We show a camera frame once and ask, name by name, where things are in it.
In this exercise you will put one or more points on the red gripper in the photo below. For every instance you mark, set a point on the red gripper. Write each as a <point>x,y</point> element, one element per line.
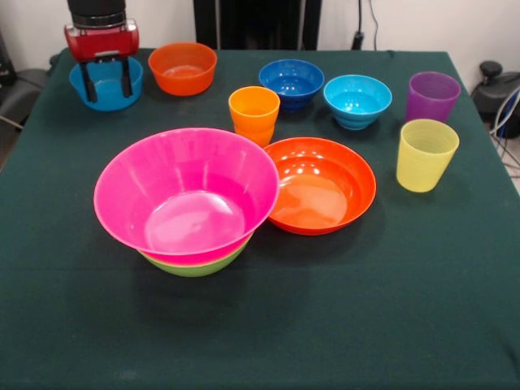
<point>101,42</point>

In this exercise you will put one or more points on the green plastic bowl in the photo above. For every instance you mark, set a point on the green plastic bowl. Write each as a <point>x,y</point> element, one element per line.
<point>195,269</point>

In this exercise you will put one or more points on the orange translucent bowl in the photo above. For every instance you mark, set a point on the orange translucent bowl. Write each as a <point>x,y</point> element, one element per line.
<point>183,77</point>

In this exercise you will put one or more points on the black floor device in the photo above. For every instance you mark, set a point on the black floor device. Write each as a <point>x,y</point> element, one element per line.
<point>495,93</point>

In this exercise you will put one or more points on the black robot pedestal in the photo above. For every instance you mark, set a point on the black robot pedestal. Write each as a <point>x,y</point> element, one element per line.
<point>260,24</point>

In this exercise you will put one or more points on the red-orange shallow bowl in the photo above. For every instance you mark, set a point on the red-orange shallow bowl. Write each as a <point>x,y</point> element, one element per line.
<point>325,191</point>

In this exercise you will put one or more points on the purple plastic cup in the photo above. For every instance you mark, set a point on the purple plastic cup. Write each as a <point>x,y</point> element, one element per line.
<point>432,101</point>

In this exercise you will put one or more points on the yellow plastic cup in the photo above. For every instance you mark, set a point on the yellow plastic cup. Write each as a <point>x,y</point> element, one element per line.
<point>424,162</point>

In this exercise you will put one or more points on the cyan ribbed bowl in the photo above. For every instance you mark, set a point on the cyan ribbed bowl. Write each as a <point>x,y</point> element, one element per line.
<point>357,101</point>

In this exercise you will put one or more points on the dark grey chair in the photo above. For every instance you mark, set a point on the dark grey chair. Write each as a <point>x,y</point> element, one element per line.
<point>22,93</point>

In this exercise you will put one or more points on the orange plastic cup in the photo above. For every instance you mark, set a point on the orange plastic cup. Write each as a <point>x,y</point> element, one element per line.
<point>262,138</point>
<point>254,109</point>

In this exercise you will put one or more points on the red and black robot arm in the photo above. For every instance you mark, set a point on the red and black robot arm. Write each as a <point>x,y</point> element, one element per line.
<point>97,12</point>

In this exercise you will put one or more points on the dark blue ribbed bowl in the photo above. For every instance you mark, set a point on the dark blue ribbed bowl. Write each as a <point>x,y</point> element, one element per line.
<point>290,85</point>

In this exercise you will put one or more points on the light blue translucent bowl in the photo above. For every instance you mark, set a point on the light blue translucent bowl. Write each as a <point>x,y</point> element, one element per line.
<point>107,91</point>

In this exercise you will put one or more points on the dark green table cloth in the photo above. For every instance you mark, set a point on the dark green table cloth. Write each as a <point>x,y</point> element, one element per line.
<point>325,304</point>

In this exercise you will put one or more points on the large pink plastic bowl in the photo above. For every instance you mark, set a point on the large pink plastic bowl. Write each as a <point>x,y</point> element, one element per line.
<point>183,183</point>

